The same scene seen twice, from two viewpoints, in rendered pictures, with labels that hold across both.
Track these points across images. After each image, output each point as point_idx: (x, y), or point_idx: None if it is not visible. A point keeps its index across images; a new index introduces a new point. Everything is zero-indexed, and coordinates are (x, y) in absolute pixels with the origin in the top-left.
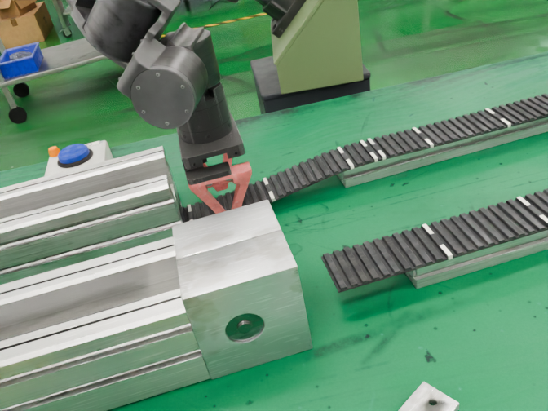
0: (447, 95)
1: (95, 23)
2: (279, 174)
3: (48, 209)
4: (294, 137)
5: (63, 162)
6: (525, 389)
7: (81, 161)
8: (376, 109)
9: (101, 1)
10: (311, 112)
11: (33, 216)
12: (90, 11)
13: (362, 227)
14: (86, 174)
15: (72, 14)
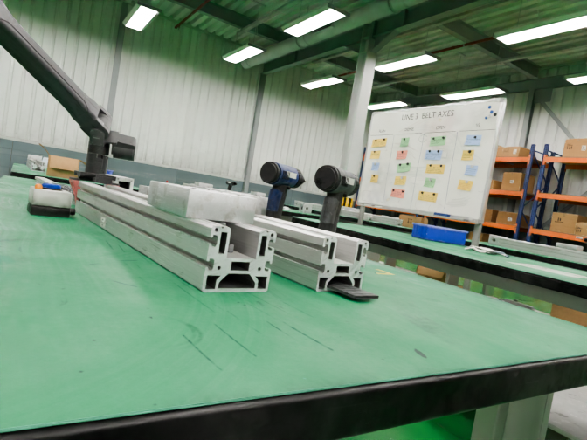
0: (17, 192)
1: (107, 125)
2: (79, 200)
3: (123, 189)
4: (27, 200)
5: (59, 188)
6: None
7: (59, 189)
8: (16, 195)
9: (107, 119)
10: (0, 195)
11: (127, 189)
12: (102, 120)
13: None
14: (96, 184)
15: (98, 120)
